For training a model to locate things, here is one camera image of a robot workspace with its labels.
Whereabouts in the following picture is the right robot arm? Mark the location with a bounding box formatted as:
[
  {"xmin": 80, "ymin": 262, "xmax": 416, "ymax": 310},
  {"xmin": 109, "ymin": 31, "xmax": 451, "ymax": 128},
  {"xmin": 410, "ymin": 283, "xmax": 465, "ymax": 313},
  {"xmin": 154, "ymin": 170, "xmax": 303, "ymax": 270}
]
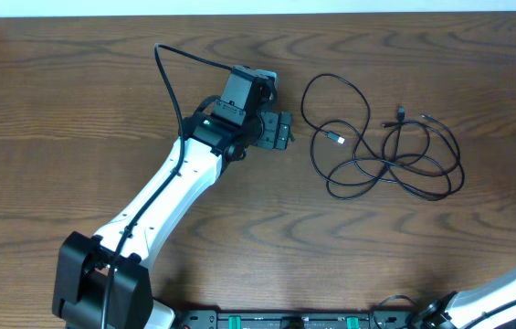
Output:
[{"xmin": 411, "ymin": 268, "xmax": 516, "ymax": 329}]

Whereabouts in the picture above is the black usb cable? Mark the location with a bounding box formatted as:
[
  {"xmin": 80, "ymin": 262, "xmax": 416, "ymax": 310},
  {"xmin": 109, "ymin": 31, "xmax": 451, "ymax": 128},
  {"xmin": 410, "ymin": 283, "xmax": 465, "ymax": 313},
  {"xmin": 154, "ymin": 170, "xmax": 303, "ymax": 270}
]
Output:
[
  {"xmin": 300, "ymin": 72, "xmax": 455, "ymax": 202},
  {"xmin": 353, "ymin": 105, "xmax": 466, "ymax": 202}
]

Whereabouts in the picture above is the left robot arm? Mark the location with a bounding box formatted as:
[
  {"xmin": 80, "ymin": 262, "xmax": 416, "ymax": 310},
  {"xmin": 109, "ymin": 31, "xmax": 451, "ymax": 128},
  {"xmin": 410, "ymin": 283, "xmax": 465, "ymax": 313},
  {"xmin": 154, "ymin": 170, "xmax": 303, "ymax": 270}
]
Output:
[{"xmin": 52, "ymin": 66, "xmax": 291, "ymax": 328}]

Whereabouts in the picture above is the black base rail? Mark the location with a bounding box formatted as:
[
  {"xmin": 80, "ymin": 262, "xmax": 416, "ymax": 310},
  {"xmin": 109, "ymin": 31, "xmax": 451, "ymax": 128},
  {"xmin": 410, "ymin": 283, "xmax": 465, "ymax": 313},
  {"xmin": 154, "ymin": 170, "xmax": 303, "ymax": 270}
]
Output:
[{"xmin": 171, "ymin": 310, "xmax": 414, "ymax": 329}]

